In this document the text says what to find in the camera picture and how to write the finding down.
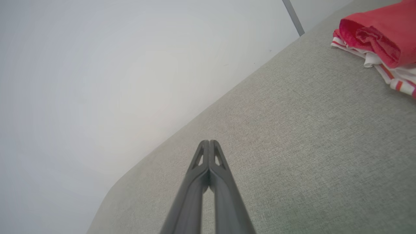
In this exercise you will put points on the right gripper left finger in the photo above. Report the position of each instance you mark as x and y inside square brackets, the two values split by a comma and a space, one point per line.
[188, 201]

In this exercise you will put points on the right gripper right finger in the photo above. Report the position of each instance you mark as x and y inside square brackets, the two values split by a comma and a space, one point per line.
[229, 204]

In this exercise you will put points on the red and white jersey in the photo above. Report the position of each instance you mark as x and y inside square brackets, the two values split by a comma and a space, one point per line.
[386, 29]

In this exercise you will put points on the grey fabric sofa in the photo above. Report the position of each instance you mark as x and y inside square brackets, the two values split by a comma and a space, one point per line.
[308, 146]

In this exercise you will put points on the dark grey metal pole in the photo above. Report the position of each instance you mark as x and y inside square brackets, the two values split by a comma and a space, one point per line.
[294, 18]

